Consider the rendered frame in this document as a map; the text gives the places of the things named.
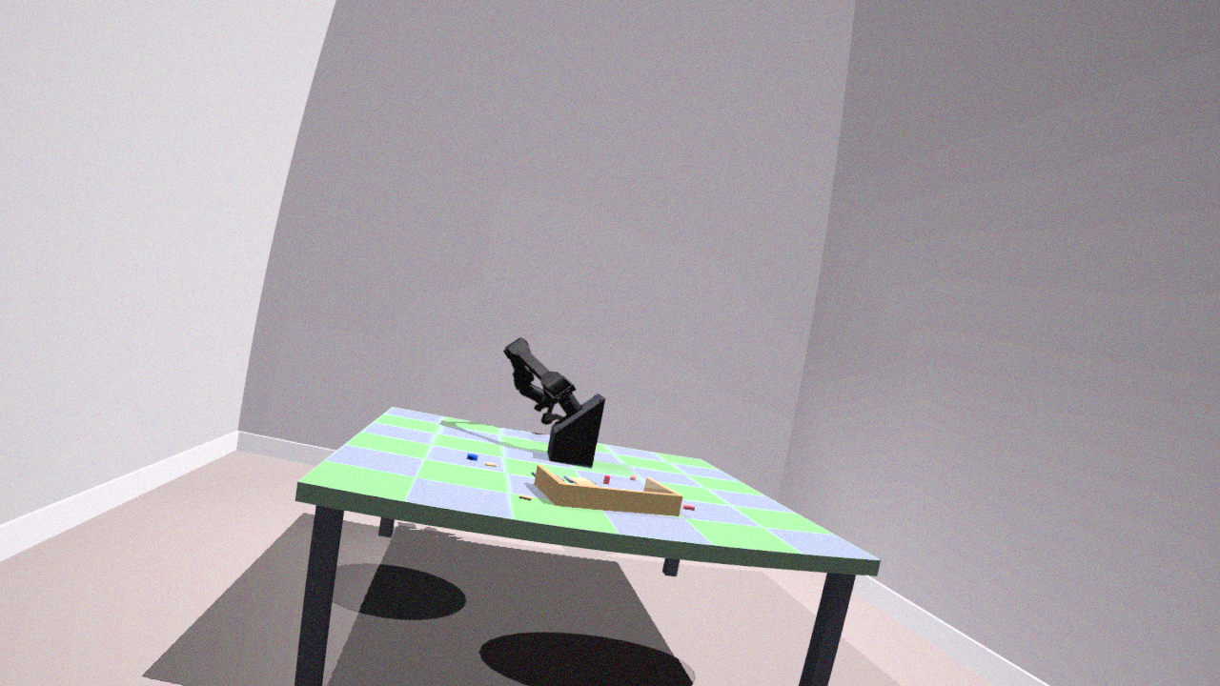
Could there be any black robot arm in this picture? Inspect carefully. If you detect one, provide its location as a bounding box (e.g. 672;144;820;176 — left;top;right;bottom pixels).
504;337;583;419

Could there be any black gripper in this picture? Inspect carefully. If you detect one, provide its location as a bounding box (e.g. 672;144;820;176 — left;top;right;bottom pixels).
536;389;562;424

